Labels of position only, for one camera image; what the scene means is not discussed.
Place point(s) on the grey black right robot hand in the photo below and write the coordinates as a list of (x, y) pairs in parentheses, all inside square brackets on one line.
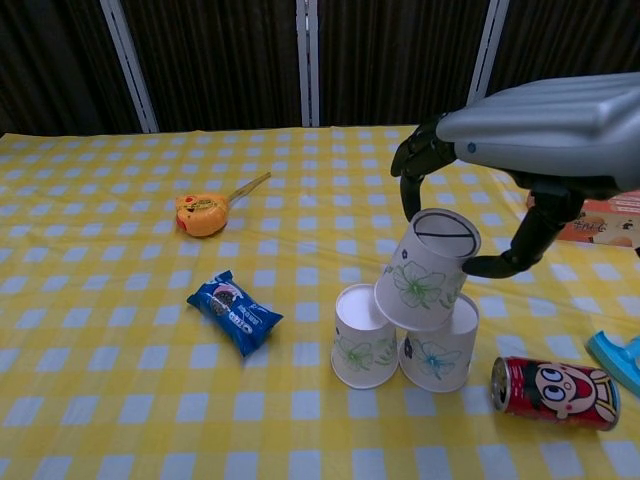
[(550, 130)]

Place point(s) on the paper cup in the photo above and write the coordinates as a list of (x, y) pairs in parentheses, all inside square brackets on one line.
[(420, 285)]

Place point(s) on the white cup green flower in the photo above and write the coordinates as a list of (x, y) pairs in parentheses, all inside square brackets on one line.
[(357, 355)]

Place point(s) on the orange cardboard box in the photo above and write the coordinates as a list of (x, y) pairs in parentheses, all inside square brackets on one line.
[(610, 225)]

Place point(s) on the light blue plastic object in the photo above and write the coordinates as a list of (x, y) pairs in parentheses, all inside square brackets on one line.
[(617, 357)]

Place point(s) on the white cup blue flower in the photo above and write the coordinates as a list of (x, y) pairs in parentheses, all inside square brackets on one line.
[(440, 360)]

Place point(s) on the red cartoon drink can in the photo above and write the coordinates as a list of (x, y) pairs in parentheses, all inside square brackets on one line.
[(555, 392)]

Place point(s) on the dark pleated curtain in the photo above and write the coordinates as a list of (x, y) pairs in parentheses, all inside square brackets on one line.
[(225, 60)]

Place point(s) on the orange yellow tape measure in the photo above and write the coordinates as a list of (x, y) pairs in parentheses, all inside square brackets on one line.
[(201, 215)]

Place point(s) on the blue Oreo cookie pack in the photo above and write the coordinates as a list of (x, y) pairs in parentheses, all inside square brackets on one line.
[(232, 312)]

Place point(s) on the white metal post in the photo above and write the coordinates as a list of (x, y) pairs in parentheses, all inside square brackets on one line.
[(131, 65), (307, 60), (487, 50)]

